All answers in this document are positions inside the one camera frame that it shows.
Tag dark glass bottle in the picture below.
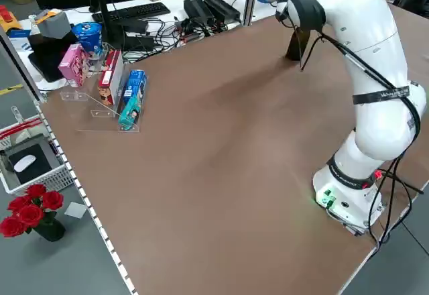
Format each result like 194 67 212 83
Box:
286 26 312 62

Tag teal snack packet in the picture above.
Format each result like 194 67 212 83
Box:
117 94 145 131

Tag blue cookie box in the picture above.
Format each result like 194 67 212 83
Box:
122 69 147 105

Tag clear acrylic snack shelf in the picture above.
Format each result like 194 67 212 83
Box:
60 42 149 133

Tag red brown cookie box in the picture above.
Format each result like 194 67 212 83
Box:
97 49 124 105

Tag long black power supply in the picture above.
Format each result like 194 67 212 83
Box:
204 0 241 24
183 0 215 27

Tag black keyboard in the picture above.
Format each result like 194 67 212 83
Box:
92 2 171 23

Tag pink snack box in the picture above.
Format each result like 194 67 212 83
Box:
58 44 90 87

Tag white paper card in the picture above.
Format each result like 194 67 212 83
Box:
64 202 87 219

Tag blue round cookie tub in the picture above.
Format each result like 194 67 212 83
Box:
72 22 103 58

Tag white plastic basket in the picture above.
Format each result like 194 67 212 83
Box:
0 115 75 195

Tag black mouse mat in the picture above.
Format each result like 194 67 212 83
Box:
8 143 54 184

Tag black tablet case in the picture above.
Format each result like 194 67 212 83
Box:
27 33 81 83

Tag black vase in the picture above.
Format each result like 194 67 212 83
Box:
32 219 66 243

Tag grey box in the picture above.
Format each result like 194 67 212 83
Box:
35 9 73 40

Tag white computer mouse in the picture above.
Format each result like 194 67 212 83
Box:
13 154 37 172

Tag red rose bouquet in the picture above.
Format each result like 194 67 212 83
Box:
0 183 64 239

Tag blue white box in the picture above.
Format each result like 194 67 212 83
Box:
6 28 33 52

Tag tangled black desk cables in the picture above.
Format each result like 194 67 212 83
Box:
123 15 244 64

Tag aluminium frame post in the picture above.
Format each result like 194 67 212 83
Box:
0 26 48 104
241 0 261 27

